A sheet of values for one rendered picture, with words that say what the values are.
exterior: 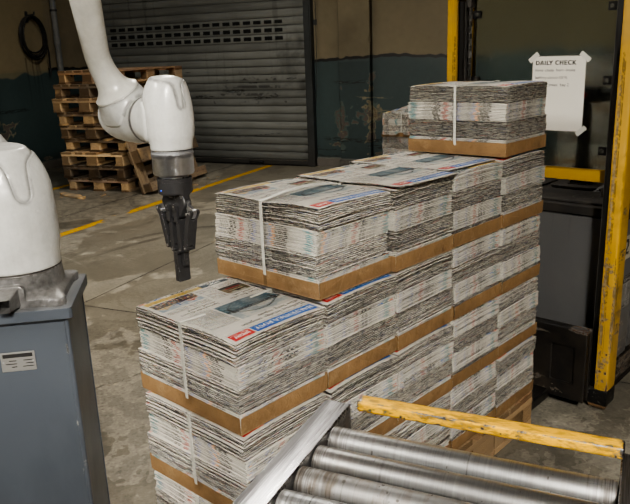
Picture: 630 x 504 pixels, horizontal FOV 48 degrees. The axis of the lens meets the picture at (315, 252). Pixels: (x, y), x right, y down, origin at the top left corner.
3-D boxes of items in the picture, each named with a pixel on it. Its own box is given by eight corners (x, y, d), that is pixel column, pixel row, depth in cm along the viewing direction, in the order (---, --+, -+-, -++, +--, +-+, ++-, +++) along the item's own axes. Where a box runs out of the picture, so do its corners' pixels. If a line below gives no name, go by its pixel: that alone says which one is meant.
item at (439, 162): (348, 163, 231) (348, 160, 230) (401, 152, 251) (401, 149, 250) (446, 173, 206) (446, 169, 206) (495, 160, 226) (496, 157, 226)
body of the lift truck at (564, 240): (462, 356, 337) (466, 189, 316) (517, 322, 376) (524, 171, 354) (610, 399, 292) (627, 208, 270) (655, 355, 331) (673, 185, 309)
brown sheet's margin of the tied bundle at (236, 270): (217, 273, 195) (216, 257, 194) (290, 249, 216) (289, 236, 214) (257, 283, 185) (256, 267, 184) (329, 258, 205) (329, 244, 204)
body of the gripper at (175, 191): (200, 174, 155) (203, 216, 157) (176, 171, 160) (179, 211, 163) (172, 180, 150) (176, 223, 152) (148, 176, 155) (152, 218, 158)
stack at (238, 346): (161, 586, 197) (130, 304, 175) (406, 422, 280) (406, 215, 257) (257, 661, 172) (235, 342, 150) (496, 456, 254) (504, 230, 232)
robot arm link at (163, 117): (206, 147, 153) (172, 143, 162) (201, 73, 149) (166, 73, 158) (164, 153, 146) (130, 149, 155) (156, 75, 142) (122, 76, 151)
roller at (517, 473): (329, 453, 124) (333, 424, 124) (623, 516, 105) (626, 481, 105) (318, 454, 119) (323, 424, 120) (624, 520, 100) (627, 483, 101)
